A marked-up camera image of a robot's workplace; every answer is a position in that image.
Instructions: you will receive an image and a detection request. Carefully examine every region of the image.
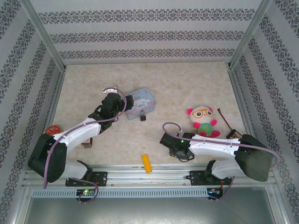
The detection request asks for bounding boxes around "blue cartoon tin box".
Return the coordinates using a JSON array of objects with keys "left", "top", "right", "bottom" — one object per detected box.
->
[{"left": 125, "top": 87, "right": 157, "bottom": 121}]

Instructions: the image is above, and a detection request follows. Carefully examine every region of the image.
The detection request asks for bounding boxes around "yellow rectangular block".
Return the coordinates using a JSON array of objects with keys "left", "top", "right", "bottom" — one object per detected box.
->
[{"left": 141, "top": 154, "right": 153, "bottom": 175}]

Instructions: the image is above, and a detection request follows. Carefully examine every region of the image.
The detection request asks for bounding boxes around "panda plush toy with glasses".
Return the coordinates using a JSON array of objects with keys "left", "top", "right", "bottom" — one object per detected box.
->
[{"left": 186, "top": 105, "right": 221, "bottom": 138}]

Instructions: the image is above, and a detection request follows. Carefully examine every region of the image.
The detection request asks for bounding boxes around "small brown wooden block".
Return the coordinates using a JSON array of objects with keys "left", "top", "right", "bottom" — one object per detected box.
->
[{"left": 78, "top": 137, "right": 93, "bottom": 150}]

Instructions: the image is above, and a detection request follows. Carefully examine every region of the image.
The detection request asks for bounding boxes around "red tape roll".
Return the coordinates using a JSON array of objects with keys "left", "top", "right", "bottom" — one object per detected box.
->
[{"left": 44, "top": 125, "right": 64, "bottom": 136}]

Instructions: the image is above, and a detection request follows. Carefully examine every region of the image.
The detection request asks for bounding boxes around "right controller board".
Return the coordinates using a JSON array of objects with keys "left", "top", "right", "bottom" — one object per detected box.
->
[{"left": 208, "top": 188, "right": 224, "bottom": 199}]

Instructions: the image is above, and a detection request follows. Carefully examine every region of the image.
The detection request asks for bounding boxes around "grey metal shelf panel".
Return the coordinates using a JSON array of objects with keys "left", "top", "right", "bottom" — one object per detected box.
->
[{"left": 23, "top": 197, "right": 287, "bottom": 224}]

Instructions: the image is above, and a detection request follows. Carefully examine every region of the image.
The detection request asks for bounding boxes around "left controller board green light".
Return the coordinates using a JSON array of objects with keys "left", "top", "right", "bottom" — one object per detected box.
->
[{"left": 76, "top": 189, "right": 96, "bottom": 197}]

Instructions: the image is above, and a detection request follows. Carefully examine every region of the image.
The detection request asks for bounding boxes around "aluminium mounting rail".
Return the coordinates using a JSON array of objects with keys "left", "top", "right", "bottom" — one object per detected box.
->
[{"left": 22, "top": 164, "right": 278, "bottom": 188}]

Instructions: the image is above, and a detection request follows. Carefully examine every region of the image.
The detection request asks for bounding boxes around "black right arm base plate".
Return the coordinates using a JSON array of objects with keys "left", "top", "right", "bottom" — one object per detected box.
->
[{"left": 189, "top": 169, "right": 232, "bottom": 187}]

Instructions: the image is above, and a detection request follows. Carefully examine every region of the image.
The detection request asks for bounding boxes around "black battery with red wire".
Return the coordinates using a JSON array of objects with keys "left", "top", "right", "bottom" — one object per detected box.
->
[{"left": 217, "top": 108, "right": 243, "bottom": 139}]

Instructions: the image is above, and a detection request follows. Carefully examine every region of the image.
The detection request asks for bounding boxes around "grey slotted cable duct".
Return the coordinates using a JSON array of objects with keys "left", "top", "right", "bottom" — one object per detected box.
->
[{"left": 31, "top": 188, "right": 209, "bottom": 198}]

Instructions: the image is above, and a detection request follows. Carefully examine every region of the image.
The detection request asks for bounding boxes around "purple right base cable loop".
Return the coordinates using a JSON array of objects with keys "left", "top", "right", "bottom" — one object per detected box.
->
[{"left": 210, "top": 176, "right": 235, "bottom": 204}]

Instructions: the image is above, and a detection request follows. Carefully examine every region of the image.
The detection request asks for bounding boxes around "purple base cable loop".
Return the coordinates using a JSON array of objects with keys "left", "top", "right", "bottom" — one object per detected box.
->
[
  {"left": 210, "top": 176, "right": 235, "bottom": 204},
  {"left": 69, "top": 177, "right": 100, "bottom": 204}
]

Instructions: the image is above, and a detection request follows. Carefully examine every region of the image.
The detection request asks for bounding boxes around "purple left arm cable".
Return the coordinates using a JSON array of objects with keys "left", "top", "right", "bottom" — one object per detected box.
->
[{"left": 43, "top": 86, "right": 128, "bottom": 189}]

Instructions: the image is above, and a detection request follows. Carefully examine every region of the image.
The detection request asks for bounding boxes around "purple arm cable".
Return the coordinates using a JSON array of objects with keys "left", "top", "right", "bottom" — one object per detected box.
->
[
  {"left": 43, "top": 86, "right": 128, "bottom": 189},
  {"left": 162, "top": 122, "right": 282, "bottom": 172}
]

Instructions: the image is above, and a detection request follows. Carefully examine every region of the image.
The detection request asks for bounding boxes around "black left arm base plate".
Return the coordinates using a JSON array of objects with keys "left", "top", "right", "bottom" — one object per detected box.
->
[{"left": 65, "top": 171, "right": 108, "bottom": 187}]

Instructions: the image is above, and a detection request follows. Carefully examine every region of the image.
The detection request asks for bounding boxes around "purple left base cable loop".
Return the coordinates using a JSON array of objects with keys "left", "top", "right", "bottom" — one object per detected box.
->
[{"left": 69, "top": 177, "right": 100, "bottom": 204}]

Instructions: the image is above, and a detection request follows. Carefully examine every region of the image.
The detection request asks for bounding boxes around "aluminium frame post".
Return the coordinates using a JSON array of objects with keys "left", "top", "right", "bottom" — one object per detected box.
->
[
  {"left": 18, "top": 0, "right": 67, "bottom": 70},
  {"left": 229, "top": 0, "right": 274, "bottom": 70}
]

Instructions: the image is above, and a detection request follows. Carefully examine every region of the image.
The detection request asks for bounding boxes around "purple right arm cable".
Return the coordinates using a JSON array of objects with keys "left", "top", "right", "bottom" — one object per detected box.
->
[{"left": 162, "top": 122, "right": 282, "bottom": 172}]

